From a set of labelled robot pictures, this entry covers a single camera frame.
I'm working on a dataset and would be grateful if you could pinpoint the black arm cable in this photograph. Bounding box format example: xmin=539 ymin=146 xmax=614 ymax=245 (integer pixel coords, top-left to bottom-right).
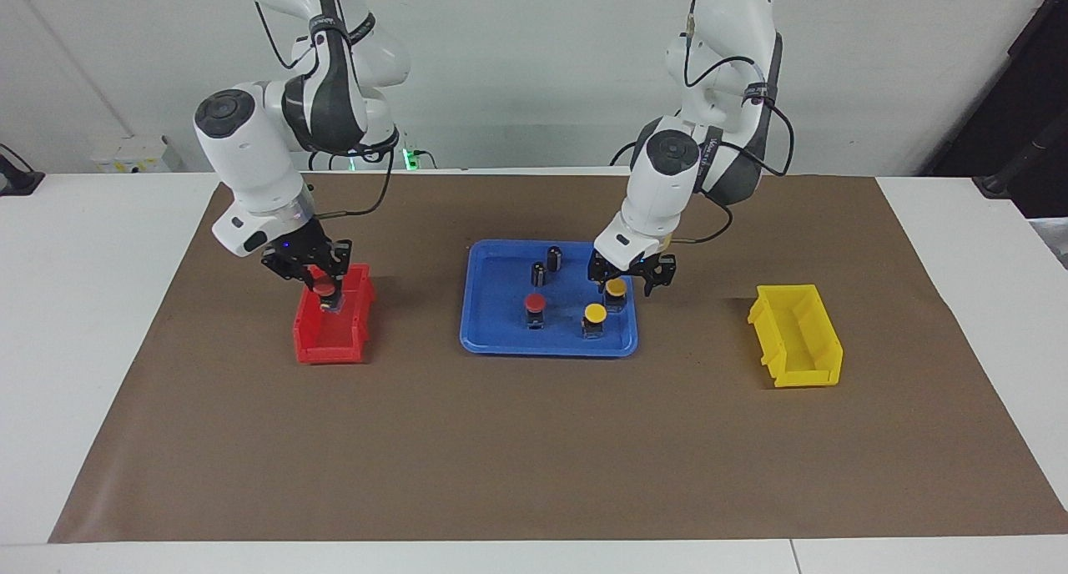
xmin=670 ymin=11 xmax=795 ymax=246
xmin=310 ymin=144 xmax=395 ymax=219

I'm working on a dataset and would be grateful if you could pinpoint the black clamp base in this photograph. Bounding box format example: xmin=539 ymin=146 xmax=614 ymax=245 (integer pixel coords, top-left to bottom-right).
xmin=0 ymin=144 xmax=44 ymax=197

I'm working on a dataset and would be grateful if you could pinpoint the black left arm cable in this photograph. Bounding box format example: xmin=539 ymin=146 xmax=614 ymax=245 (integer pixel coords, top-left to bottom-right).
xmin=670 ymin=11 xmax=795 ymax=246

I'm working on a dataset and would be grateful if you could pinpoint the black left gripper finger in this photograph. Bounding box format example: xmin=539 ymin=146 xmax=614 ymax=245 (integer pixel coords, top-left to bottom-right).
xmin=640 ymin=254 xmax=678 ymax=299
xmin=587 ymin=252 xmax=615 ymax=296

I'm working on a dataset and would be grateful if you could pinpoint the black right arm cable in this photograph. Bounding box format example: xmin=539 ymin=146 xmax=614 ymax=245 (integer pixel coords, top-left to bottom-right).
xmin=310 ymin=144 xmax=395 ymax=219

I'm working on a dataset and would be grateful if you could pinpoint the yellow plastic bin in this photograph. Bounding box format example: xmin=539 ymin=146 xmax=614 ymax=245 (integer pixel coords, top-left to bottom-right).
xmin=748 ymin=284 xmax=844 ymax=389

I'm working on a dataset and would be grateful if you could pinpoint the black equipment stand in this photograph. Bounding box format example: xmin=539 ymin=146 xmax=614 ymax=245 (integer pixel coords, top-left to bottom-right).
xmin=922 ymin=0 xmax=1068 ymax=220

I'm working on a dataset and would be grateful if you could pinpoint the blue plastic tray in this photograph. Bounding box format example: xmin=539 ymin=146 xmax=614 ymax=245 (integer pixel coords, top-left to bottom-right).
xmin=459 ymin=239 xmax=639 ymax=358

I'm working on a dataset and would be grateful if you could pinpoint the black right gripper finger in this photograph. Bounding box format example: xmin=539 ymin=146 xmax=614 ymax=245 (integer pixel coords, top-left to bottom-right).
xmin=261 ymin=253 xmax=319 ymax=295
xmin=329 ymin=239 xmax=354 ymax=296

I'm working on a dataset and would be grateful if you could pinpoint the red plastic bin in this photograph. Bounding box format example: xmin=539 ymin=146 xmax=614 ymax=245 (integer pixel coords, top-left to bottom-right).
xmin=293 ymin=264 xmax=375 ymax=365

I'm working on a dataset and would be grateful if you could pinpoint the brown paper table mat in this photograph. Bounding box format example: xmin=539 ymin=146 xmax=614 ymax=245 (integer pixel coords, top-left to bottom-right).
xmin=48 ymin=172 xmax=1068 ymax=544

